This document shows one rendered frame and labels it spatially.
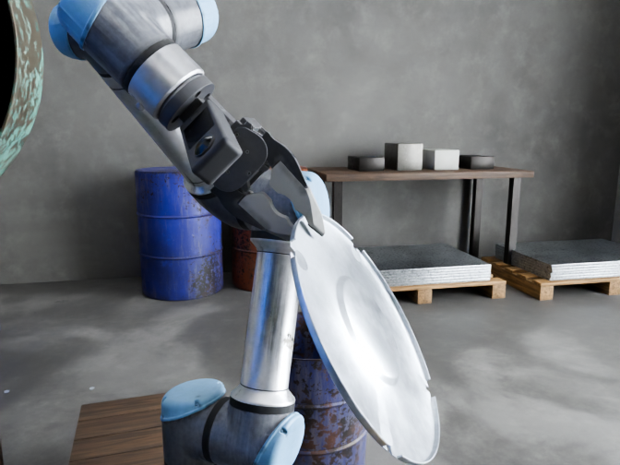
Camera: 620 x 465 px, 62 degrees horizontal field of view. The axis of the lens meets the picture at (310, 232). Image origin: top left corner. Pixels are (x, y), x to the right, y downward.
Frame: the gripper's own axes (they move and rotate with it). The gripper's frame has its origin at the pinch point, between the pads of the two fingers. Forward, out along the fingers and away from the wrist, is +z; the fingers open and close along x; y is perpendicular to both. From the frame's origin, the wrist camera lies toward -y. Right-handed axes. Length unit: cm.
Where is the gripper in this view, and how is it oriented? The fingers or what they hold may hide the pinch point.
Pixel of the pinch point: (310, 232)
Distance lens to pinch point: 56.3
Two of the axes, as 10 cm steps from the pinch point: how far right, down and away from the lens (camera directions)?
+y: 0.8, -1.9, 9.8
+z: 7.0, 7.1, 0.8
